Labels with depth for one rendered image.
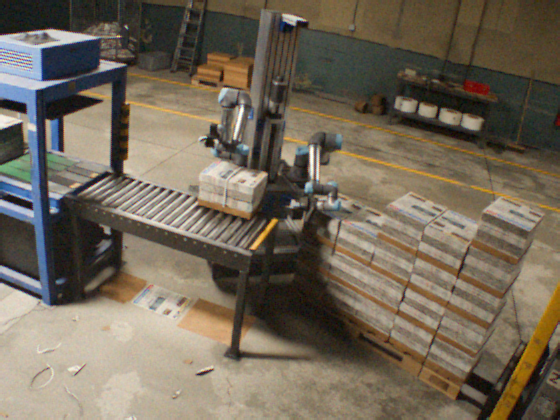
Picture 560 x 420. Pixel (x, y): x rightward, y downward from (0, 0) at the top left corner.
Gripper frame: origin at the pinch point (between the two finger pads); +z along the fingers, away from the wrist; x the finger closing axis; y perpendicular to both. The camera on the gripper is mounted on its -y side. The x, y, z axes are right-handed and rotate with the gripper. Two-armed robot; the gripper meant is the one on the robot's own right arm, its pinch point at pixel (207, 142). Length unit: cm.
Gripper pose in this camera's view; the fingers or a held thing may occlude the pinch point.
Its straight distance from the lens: 322.5
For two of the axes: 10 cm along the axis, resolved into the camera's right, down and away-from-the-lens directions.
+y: -2.8, 8.5, 4.4
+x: -9.5, -3.1, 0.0
